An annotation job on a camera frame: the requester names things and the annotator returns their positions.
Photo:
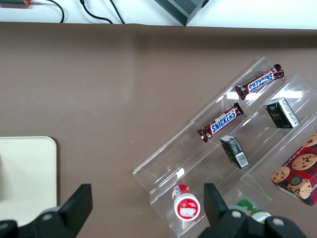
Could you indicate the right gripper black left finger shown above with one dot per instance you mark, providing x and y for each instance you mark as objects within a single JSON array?
[{"x": 71, "y": 213}]

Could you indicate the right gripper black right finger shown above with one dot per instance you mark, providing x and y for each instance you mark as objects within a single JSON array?
[{"x": 223, "y": 223}]

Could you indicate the beige plastic tray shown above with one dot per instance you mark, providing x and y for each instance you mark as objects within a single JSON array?
[{"x": 27, "y": 173}]

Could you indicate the red white snack cup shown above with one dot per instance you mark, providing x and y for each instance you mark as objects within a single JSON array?
[{"x": 186, "y": 205}]

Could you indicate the small black box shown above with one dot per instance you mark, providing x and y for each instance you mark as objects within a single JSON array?
[
  {"x": 234, "y": 153},
  {"x": 282, "y": 113}
]

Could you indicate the clear acrylic stepped stand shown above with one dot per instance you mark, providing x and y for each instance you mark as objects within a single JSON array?
[{"x": 185, "y": 158}]

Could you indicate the red chocolate chip cookie box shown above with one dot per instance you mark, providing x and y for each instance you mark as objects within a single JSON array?
[{"x": 299, "y": 173}]

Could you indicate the Snickers chocolate bar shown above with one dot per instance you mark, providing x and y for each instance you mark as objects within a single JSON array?
[
  {"x": 260, "y": 83},
  {"x": 221, "y": 122}
]

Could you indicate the dark grey ribbed device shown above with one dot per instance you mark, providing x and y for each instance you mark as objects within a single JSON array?
[{"x": 180, "y": 10}]

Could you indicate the orange tipped black tool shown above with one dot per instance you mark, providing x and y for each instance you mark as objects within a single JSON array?
[{"x": 15, "y": 2}]

